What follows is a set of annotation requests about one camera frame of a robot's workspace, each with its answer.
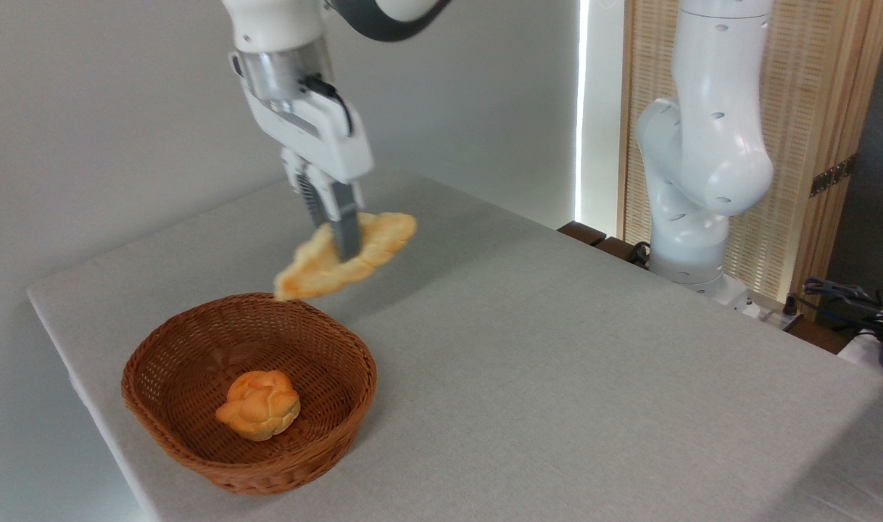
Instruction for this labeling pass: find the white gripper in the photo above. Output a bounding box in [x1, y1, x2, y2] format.
[231, 51, 376, 262]

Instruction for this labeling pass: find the long braided bread loaf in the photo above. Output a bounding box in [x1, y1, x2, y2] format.
[273, 211, 418, 302]

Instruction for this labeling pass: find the round knotted bread bun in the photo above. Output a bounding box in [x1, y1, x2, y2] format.
[215, 370, 302, 443]

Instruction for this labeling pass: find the brown wicker basket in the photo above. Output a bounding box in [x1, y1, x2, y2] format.
[120, 292, 378, 497]

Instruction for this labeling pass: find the grey tablecloth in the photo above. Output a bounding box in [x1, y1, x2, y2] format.
[27, 163, 883, 522]

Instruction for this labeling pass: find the dark metal screen hinge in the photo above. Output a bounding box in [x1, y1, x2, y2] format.
[808, 154, 858, 199]

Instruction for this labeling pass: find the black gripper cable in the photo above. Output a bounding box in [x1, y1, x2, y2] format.
[301, 74, 356, 138]

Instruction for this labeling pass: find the black cable bundle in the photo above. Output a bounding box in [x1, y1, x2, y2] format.
[802, 277, 883, 343]

